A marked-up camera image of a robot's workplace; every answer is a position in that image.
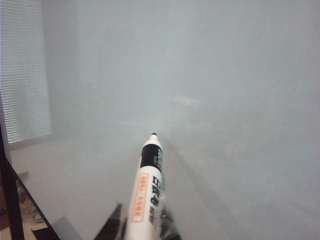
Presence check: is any black metal post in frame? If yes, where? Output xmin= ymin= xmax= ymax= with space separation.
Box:
xmin=0 ymin=119 xmax=26 ymax=240

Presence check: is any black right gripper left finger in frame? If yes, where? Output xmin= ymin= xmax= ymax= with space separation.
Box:
xmin=93 ymin=201 xmax=130 ymax=240

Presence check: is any white black whiteboard marker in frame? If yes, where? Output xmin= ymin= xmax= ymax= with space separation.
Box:
xmin=124 ymin=132 xmax=166 ymax=240

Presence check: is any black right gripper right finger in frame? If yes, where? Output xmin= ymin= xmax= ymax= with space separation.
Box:
xmin=158 ymin=196 xmax=183 ymax=240

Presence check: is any white glossy whiteboard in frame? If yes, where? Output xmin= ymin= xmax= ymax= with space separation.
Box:
xmin=0 ymin=0 xmax=320 ymax=240

